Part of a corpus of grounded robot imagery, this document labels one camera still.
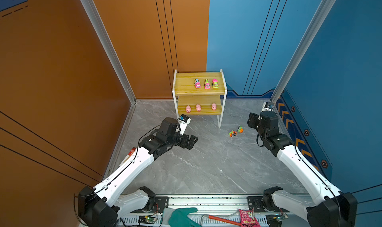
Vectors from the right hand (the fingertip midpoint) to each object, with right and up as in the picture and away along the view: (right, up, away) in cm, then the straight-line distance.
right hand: (252, 114), depth 79 cm
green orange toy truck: (-6, -12, +18) cm, 23 cm away
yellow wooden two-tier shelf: (-29, +11, +1) cm, 31 cm away
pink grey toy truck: (-30, +17, +1) cm, 34 cm away
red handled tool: (-11, -50, -11) cm, 53 cm away
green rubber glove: (-39, -49, -9) cm, 63 cm away
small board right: (+11, -47, -11) cm, 50 cm away
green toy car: (-1, -10, +21) cm, 23 cm away
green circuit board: (-54, -50, -9) cm, 74 cm away
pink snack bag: (-7, -48, -11) cm, 50 cm away
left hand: (-33, -10, -3) cm, 35 cm away
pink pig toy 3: (-19, +5, +13) cm, 24 cm away
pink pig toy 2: (-29, +4, +13) cm, 32 cm away
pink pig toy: (-35, +3, +12) cm, 38 cm away
